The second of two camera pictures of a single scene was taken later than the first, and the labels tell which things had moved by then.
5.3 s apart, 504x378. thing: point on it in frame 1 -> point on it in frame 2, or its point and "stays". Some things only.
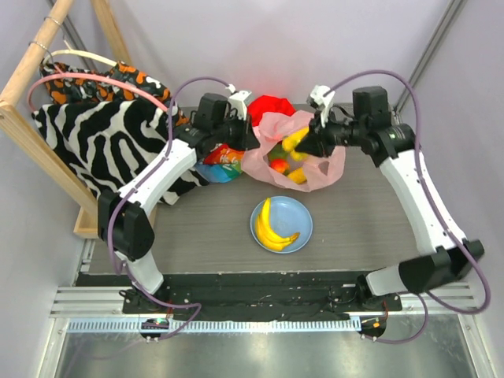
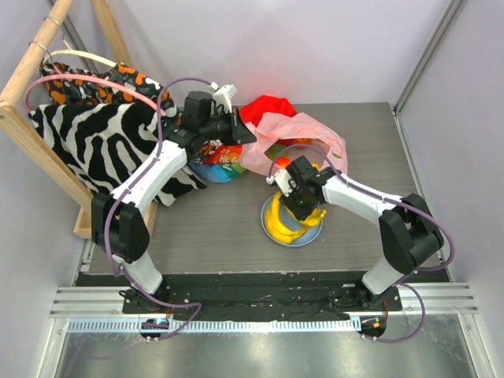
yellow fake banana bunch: [265, 233] -> [278, 225]
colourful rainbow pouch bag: [221, 164] stays
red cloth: [268, 104] stays
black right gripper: [321, 135] -> [305, 206]
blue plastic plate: [287, 216] -> [307, 235]
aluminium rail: [100, 309] stays
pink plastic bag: [272, 128] stays
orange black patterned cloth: [64, 89] stays
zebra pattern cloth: [110, 144] stays
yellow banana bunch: [290, 141] -> [313, 219]
